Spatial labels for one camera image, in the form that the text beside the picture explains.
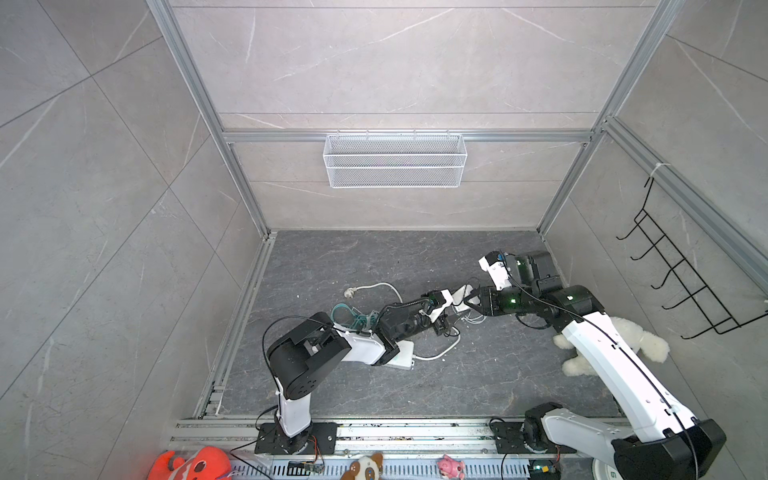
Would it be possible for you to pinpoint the white plush dog toy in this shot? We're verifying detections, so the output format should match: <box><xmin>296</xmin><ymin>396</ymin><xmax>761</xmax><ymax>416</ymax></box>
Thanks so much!
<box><xmin>562</xmin><ymin>317</ymin><xmax>670</xmax><ymax>377</ymax></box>

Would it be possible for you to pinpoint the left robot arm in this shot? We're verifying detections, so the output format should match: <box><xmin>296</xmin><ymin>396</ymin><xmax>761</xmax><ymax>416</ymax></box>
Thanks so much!
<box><xmin>256</xmin><ymin>290</ymin><xmax>461</xmax><ymax>454</ymax></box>

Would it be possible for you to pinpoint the pink plush toy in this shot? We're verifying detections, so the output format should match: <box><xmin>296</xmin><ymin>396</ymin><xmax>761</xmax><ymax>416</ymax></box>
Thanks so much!
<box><xmin>437</xmin><ymin>454</ymin><xmax>466</xmax><ymax>480</ymax></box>

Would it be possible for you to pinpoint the brown white plush toy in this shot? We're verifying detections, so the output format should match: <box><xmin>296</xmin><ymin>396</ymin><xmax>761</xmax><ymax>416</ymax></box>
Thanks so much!
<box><xmin>340</xmin><ymin>452</ymin><xmax>384</xmax><ymax>480</ymax></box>

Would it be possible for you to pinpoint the red plush toy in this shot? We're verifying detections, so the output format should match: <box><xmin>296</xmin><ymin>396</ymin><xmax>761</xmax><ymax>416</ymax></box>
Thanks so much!
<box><xmin>147</xmin><ymin>446</ymin><xmax>232</xmax><ymax>480</ymax></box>

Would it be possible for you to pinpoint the white multicolour power strip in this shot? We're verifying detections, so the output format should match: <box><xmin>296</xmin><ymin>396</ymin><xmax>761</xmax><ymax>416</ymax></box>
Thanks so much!
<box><xmin>388</xmin><ymin>340</ymin><xmax>414</xmax><ymax>370</ymax></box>

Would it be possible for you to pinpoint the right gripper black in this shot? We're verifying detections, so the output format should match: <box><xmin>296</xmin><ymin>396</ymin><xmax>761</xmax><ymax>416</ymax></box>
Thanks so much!
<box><xmin>464</xmin><ymin>283</ymin><xmax>539</xmax><ymax>316</ymax></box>

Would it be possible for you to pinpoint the white wire mesh basket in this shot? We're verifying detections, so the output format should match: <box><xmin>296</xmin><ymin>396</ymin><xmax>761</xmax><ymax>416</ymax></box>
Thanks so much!
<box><xmin>323</xmin><ymin>133</ymin><xmax>468</xmax><ymax>189</ymax></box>

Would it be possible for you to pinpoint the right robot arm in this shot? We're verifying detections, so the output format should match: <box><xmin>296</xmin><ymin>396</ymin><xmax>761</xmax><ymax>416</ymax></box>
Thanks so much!
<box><xmin>464</xmin><ymin>251</ymin><xmax>726</xmax><ymax>479</ymax></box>

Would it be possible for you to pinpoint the teal multi-head cable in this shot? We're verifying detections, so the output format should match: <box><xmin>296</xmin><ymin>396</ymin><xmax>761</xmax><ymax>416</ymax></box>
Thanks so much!
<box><xmin>331</xmin><ymin>302</ymin><xmax>376</xmax><ymax>331</ymax></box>

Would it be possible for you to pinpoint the white charger with white cable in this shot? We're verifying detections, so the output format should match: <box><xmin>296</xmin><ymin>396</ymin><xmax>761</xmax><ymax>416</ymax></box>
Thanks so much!
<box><xmin>451</xmin><ymin>284</ymin><xmax>474</xmax><ymax>307</ymax></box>

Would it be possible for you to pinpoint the white power strip cord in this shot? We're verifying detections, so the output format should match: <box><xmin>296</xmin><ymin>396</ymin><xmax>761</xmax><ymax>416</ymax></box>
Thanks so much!
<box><xmin>343</xmin><ymin>281</ymin><xmax>462</xmax><ymax>362</ymax></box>

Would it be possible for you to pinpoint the black wall hook rack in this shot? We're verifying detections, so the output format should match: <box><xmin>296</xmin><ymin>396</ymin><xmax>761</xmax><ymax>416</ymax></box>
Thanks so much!
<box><xmin>616</xmin><ymin>178</ymin><xmax>767</xmax><ymax>340</ymax></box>

